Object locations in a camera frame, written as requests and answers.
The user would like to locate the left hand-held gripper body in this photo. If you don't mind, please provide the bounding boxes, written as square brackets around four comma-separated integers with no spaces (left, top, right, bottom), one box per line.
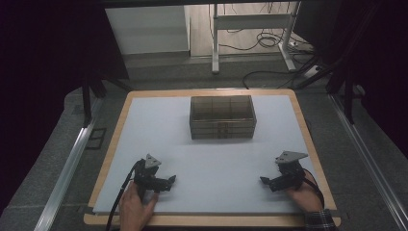
[133,153,163,195]

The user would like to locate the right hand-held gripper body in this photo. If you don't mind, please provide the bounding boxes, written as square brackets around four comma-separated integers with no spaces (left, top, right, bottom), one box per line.
[274,150,309,191]

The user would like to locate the person's right hand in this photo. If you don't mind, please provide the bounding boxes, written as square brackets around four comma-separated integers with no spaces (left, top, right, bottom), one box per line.
[286,171,323,214]

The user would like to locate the person's left hand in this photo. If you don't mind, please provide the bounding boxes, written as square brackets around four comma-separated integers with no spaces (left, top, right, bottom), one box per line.
[118,181,159,231]

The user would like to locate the white table mat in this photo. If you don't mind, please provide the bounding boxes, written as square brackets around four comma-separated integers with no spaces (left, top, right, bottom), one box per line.
[92,94,338,216]

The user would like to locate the black floor grid plate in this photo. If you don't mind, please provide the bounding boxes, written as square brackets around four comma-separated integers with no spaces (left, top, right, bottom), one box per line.
[85,127,108,151]

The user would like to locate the smoky transparent compartment box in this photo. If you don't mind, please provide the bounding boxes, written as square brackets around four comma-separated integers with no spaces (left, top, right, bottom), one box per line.
[189,94,258,141]

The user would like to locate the black metal stand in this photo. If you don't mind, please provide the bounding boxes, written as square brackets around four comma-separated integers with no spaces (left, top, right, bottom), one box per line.
[80,74,108,128]
[326,62,358,125]

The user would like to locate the dark curtain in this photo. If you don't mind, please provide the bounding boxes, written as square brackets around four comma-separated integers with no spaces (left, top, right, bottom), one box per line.
[0,0,130,215]
[293,0,408,159]

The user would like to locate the white cabinet panel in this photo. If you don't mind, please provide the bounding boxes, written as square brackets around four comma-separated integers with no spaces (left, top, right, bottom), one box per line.
[104,5,191,56]

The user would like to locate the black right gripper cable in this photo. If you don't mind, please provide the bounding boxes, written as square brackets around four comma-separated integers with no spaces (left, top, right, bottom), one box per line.
[301,174,326,210]

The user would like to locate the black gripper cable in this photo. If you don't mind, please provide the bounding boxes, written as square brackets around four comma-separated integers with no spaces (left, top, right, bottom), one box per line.
[301,174,326,210]
[105,159,142,231]

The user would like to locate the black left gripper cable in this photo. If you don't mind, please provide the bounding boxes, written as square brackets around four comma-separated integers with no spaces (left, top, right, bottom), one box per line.
[105,159,142,231]

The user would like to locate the aluminium rail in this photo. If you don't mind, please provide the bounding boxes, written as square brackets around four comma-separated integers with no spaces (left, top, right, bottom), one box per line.
[33,95,104,231]
[329,93,408,231]

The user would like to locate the long black floor cable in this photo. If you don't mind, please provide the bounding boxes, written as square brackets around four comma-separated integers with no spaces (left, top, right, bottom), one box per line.
[242,65,311,90]

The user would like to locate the coiled black floor cable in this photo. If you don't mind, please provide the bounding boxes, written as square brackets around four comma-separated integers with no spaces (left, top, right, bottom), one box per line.
[255,29,285,49]

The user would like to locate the white metal desk frame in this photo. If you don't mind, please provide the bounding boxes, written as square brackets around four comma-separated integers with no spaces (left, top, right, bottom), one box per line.
[211,1,301,75]

